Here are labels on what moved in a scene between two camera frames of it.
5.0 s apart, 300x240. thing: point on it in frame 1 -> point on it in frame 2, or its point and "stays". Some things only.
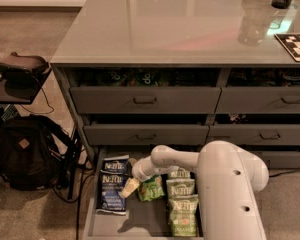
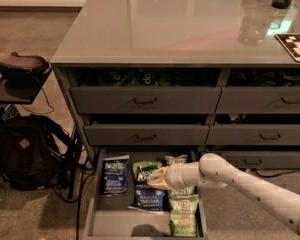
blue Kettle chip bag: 111,185 -> 149,199
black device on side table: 22,74 stays
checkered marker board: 297,44 stays
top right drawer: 263,91 stays
